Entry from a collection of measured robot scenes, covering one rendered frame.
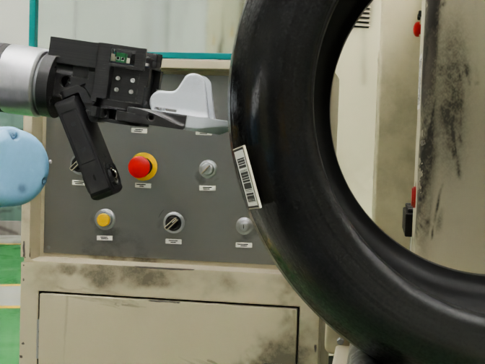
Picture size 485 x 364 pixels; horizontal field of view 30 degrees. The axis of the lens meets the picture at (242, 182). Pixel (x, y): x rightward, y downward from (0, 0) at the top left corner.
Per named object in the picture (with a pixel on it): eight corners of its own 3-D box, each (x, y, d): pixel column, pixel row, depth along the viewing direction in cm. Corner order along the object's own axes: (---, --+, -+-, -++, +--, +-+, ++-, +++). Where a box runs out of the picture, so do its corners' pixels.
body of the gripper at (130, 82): (152, 49, 93) (40, 33, 94) (141, 132, 93) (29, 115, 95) (169, 55, 100) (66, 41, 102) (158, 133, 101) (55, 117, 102)
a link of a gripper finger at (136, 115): (183, 115, 92) (100, 102, 93) (181, 129, 92) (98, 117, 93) (193, 115, 96) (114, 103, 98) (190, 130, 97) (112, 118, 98)
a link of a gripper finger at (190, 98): (238, 79, 92) (151, 66, 93) (230, 136, 93) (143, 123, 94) (243, 81, 95) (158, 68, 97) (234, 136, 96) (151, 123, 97)
